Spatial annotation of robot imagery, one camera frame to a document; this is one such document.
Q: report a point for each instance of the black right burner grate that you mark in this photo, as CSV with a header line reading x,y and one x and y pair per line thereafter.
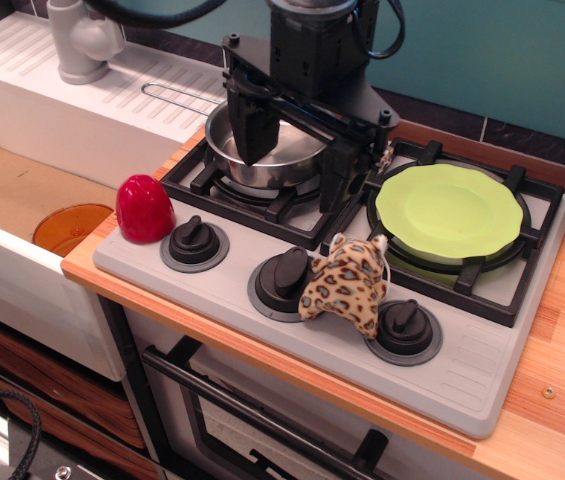
x,y
504,287

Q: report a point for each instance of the black right stove knob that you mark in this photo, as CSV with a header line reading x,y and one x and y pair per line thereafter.
x,y
409,334

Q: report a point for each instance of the white toy sink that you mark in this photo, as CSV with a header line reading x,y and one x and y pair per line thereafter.
x,y
63,145

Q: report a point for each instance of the black left stove knob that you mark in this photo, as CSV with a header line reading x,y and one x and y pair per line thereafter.
x,y
194,247

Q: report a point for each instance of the black burner grate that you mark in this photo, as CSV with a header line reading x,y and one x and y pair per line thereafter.
x,y
504,287
289,214

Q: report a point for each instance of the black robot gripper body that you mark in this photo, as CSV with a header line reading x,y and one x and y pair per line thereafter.
x,y
316,56

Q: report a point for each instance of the toy oven door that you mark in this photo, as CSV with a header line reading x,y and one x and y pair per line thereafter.
x,y
174,365

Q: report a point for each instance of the black stove knob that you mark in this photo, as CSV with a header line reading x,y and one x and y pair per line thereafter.
x,y
409,334
277,284
194,247

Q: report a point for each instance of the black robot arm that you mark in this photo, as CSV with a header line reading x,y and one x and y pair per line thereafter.
x,y
311,73

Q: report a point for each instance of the black left burner grate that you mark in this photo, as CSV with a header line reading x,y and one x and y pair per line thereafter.
x,y
289,214

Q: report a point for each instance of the grey toy stove top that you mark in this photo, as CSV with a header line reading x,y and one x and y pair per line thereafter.
x,y
464,386

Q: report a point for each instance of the grey toy faucet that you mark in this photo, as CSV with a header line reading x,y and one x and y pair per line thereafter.
x,y
84,45

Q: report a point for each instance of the orange sink drain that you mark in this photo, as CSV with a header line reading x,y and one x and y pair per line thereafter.
x,y
64,229

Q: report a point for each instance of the green plastic plate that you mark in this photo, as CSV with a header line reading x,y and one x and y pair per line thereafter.
x,y
449,211

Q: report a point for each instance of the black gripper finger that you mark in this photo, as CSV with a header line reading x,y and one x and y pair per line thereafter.
x,y
345,167
254,125

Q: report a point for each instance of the wooden drawer fronts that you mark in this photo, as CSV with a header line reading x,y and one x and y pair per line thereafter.
x,y
79,409

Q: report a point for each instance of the black middle stove knob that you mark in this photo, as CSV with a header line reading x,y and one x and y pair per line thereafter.
x,y
277,284

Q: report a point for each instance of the stainless steel pot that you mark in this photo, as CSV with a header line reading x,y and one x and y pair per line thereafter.
x,y
294,160

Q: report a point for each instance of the leopard print stuffed cheetah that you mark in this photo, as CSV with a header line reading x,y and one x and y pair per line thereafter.
x,y
351,283

